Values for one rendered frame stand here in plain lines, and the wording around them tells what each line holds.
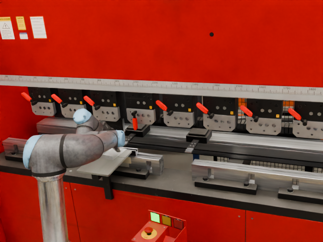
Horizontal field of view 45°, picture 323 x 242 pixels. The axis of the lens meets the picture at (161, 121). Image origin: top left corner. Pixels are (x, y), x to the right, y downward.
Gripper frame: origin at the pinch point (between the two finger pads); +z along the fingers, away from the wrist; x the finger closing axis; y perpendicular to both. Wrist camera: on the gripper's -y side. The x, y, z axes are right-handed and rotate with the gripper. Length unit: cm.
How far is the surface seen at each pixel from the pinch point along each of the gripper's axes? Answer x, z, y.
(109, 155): 3.0, 3.7, -2.9
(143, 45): -9, -34, 44
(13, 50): 64, -37, 20
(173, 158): 71, 195, 50
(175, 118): -26.8, -5.8, 25.4
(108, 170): -7.6, -5.2, -11.3
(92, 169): 0.0, -6.5, -14.5
